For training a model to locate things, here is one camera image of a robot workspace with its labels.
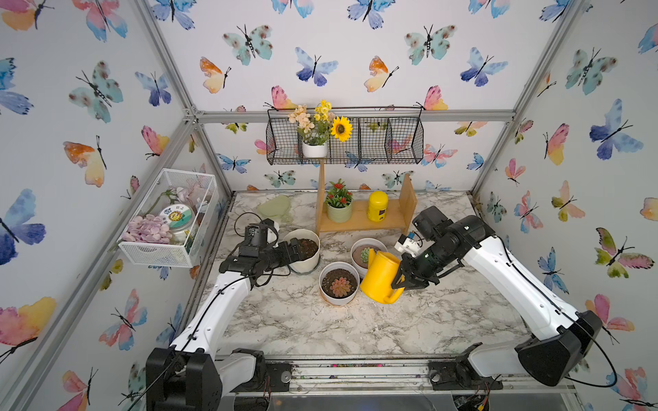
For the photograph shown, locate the wooden desktop shelf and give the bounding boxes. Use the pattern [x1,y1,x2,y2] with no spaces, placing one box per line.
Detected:
[315,159,418,236]

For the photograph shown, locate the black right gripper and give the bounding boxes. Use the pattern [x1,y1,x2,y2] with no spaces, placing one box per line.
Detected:
[387,243,456,289]

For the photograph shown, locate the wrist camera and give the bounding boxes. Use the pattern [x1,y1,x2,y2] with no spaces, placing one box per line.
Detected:
[394,234,422,258]
[243,219,279,256]

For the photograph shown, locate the yellow plastic bottle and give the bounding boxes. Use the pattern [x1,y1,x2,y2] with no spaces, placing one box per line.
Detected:
[367,191,389,223]

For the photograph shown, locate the pink stones bag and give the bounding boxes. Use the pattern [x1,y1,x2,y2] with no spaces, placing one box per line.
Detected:
[121,214,172,244]

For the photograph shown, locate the round green labelled tin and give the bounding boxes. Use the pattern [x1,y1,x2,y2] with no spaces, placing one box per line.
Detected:
[159,203,195,232]

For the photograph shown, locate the pink green succulent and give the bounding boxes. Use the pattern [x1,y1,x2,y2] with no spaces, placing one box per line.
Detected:
[329,277,353,299]

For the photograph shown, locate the white pot artificial flowers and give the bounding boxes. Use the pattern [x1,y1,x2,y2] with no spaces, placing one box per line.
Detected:
[288,100,354,159]

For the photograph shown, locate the black wire wall basket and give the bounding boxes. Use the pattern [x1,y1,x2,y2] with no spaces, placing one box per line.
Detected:
[266,106,425,168]

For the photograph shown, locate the green pot red flowers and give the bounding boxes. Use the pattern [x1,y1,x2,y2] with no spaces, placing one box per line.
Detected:
[325,179,353,224]

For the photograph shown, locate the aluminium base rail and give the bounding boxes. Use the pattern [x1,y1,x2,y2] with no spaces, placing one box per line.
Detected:
[232,354,576,397]

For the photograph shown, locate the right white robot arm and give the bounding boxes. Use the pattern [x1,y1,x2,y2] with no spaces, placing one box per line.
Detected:
[392,207,602,386]

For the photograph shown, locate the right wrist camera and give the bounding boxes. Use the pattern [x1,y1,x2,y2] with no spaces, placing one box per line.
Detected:
[394,234,422,258]

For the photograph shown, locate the white faceted plant pot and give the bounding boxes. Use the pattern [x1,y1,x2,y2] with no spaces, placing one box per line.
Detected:
[284,229,320,274]

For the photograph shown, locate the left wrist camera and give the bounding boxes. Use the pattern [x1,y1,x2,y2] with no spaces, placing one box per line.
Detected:
[243,219,279,256]

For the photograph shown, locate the pale green succulent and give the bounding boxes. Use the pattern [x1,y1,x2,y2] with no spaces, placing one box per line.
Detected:
[360,248,372,265]

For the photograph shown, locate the white round front pot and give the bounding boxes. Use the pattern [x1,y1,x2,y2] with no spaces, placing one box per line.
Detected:
[319,262,360,307]

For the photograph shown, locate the white pot with green succulent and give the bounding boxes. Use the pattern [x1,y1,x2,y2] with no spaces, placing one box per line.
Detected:
[351,238,387,279]

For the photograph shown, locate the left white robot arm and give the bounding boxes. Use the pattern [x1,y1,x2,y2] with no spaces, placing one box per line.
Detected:
[143,241,302,410]

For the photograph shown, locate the white mesh wall basket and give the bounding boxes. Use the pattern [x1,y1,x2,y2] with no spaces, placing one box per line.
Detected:
[118,169,219,268]

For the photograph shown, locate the yellow watering can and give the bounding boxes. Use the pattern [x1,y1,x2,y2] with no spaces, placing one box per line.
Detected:
[360,249,404,304]

